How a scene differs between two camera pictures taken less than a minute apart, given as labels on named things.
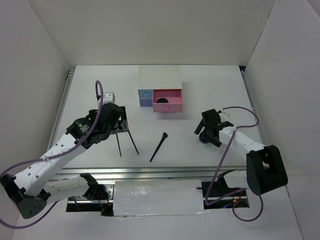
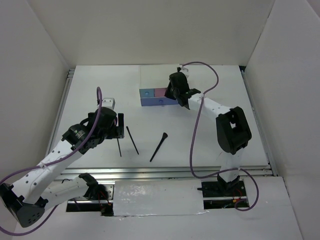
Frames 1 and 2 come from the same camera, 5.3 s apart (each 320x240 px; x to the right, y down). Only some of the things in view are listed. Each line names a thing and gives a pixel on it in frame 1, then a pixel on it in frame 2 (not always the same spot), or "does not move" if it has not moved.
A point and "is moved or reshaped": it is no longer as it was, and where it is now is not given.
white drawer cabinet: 160,77 does not move
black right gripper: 201,125 → 168,93
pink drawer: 167,100 is moved or reshaped
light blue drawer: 145,93 does not move
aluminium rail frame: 147,173 does not move
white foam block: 158,198 does not move
